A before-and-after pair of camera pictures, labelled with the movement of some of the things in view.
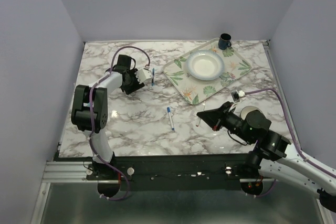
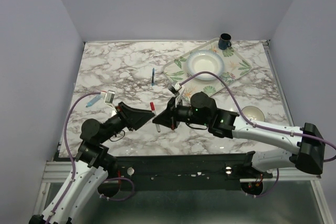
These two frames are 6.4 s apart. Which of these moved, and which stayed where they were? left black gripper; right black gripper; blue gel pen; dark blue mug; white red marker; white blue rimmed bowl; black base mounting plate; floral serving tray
Moved: white red marker; right black gripper; left black gripper
Stayed: floral serving tray; white blue rimmed bowl; dark blue mug; black base mounting plate; blue gel pen
